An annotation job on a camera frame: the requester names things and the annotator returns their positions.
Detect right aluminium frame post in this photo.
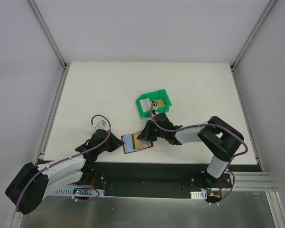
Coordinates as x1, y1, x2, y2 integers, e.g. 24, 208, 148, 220
230, 0, 278, 72

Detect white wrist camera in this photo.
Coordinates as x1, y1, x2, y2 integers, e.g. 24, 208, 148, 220
92, 120, 108, 131
151, 101, 158, 114

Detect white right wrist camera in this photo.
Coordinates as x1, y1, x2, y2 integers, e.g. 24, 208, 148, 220
151, 101, 158, 114

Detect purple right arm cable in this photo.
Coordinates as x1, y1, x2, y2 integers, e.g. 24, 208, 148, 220
150, 101, 249, 209

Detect green plastic bin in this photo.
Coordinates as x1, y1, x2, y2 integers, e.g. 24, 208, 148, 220
135, 89, 172, 118

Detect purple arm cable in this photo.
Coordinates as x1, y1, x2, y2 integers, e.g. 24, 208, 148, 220
150, 101, 249, 209
15, 114, 112, 213

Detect white cable duct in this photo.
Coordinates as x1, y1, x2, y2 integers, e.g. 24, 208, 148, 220
50, 187, 105, 197
190, 191, 207, 200

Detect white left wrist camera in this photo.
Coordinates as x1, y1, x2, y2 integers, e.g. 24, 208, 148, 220
92, 120, 108, 131

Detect right white cable duct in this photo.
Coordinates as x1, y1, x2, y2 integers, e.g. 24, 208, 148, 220
190, 191, 207, 200

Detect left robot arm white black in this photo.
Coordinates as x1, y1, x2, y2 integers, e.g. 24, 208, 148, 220
5, 129, 124, 215

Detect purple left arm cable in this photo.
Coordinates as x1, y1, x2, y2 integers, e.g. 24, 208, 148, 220
15, 114, 112, 213

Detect aluminium frame post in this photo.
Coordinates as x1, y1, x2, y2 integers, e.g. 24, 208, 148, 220
27, 0, 67, 70
230, 0, 278, 72

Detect left white cable duct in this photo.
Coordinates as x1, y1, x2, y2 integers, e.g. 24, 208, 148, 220
50, 187, 105, 197

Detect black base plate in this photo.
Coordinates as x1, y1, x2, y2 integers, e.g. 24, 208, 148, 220
63, 161, 231, 197

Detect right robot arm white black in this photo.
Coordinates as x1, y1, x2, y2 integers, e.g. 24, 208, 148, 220
137, 113, 244, 188

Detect gold card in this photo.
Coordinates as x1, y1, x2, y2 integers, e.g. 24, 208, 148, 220
130, 132, 152, 150
155, 99, 165, 107

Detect red leather card holder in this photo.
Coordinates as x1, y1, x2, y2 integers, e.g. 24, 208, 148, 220
121, 132, 153, 154

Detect left aluminium frame post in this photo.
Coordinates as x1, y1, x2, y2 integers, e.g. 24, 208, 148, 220
27, 0, 67, 70

